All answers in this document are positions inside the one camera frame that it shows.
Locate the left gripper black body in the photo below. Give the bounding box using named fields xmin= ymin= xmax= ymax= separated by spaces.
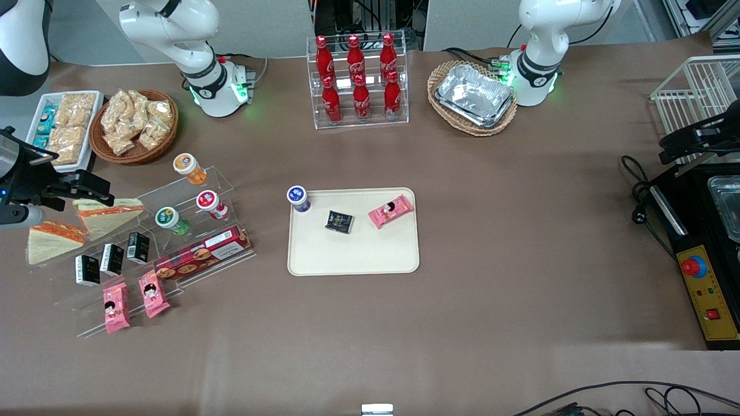
xmin=691 ymin=113 xmax=740 ymax=158

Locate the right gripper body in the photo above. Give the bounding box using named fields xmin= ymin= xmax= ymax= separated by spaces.
xmin=0 ymin=127 xmax=73 ymax=213

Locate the triangular sandwich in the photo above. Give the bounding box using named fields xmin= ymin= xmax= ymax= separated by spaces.
xmin=73 ymin=198 xmax=145 ymax=240
xmin=26 ymin=220 xmax=88 ymax=266

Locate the shiny metal tray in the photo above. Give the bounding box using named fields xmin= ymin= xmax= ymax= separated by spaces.
xmin=708 ymin=176 xmax=740 ymax=243

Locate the beige plastic serving tray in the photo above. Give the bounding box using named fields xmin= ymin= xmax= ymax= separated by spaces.
xmin=287 ymin=187 xmax=420 ymax=277

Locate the clear wrapped cracker pack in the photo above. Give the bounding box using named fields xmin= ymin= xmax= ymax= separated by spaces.
xmin=58 ymin=94 xmax=97 ymax=128
xmin=48 ymin=126 xmax=87 ymax=165

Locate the white rectangular snack bin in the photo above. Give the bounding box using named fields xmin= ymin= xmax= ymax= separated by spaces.
xmin=17 ymin=91 xmax=105 ymax=174

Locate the dark brown wicker basket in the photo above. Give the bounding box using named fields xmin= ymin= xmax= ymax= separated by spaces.
xmin=90 ymin=88 xmax=179 ymax=165

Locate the clear bag of snacks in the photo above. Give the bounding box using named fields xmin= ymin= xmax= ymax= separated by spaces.
xmin=139 ymin=99 xmax=174 ymax=150
xmin=107 ymin=130 xmax=142 ymax=157
xmin=119 ymin=90 xmax=152 ymax=125
xmin=101 ymin=92 xmax=132 ymax=135

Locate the small black snack box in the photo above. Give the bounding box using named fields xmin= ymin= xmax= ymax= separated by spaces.
xmin=325 ymin=210 xmax=354 ymax=235
xmin=126 ymin=232 xmax=151 ymax=265
xmin=75 ymin=255 xmax=101 ymax=287
xmin=100 ymin=243 xmax=124 ymax=276

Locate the black machine with yellow panel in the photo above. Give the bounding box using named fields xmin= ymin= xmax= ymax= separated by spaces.
xmin=647 ymin=162 xmax=740 ymax=351

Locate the silver metal lever bar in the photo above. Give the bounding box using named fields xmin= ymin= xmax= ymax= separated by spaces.
xmin=650 ymin=185 xmax=689 ymax=237

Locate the green cap small bottle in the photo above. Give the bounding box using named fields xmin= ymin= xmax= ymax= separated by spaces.
xmin=154 ymin=206 xmax=191 ymax=236

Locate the orange cap small bottle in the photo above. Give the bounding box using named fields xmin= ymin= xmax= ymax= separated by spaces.
xmin=173 ymin=153 xmax=208 ymax=185

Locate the red cap small bottle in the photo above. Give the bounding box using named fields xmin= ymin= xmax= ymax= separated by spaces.
xmin=196 ymin=190 xmax=229 ymax=221

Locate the pink snack pack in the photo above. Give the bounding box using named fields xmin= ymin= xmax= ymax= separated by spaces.
xmin=138 ymin=270 xmax=171 ymax=319
xmin=368 ymin=195 xmax=415 ymax=230
xmin=103 ymin=281 xmax=131 ymax=335

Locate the red cookie box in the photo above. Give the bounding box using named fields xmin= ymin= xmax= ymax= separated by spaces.
xmin=153 ymin=225 xmax=253 ymax=282

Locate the red emergency stop button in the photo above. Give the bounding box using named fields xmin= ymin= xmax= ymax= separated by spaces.
xmin=681 ymin=254 xmax=708 ymax=278

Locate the clear acrylic tiered stand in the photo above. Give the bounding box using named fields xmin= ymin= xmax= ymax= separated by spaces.
xmin=26 ymin=166 xmax=258 ymax=339

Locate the blue cap small bottle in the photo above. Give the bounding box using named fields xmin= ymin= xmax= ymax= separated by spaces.
xmin=287 ymin=185 xmax=312 ymax=213

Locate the light woven wicker basket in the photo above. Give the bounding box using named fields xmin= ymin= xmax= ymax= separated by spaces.
xmin=427 ymin=61 xmax=518 ymax=137

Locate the aluminium foil container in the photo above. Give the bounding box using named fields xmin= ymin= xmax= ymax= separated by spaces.
xmin=435 ymin=64 xmax=515 ymax=129

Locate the red cola bottle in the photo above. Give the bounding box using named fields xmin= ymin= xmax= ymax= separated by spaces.
xmin=353 ymin=74 xmax=372 ymax=121
xmin=380 ymin=33 xmax=398 ymax=77
xmin=315 ymin=36 xmax=336 ymax=81
xmin=347 ymin=35 xmax=366 ymax=80
xmin=321 ymin=75 xmax=343 ymax=123
xmin=384 ymin=70 xmax=402 ymax=119

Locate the clear acrylic bottle rack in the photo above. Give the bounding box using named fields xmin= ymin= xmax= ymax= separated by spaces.
xmin=306 ymin=36 xmax=409 ymax=130

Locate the black equipment rack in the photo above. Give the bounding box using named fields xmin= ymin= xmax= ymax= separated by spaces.
xmin=314 ymin=0 xmax=430 ymax=51

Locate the white wire basket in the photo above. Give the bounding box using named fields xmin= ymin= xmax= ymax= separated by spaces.
xmin=650 ymin=55 xmax=740 ymax=165

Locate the black power cable with plug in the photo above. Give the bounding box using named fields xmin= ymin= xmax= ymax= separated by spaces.
xmin=621 ymin=155 xmax=677 ymax=255

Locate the grey arm base cable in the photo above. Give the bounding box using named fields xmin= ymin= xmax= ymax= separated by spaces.
xmin=217 ymin=53 xmax=269 ymax=88

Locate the black arm base cable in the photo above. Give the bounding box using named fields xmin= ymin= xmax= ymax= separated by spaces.
xmin=442 ymin=46 xmax=510 ymax=69

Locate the long black cable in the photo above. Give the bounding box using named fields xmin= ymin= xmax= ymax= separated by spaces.
xmin=512 ymin=380 xmax=740 ymax=416

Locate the looped black cable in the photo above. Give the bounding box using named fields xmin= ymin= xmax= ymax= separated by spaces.
xmin=645 ymin=386 xmax=713 ymax=416

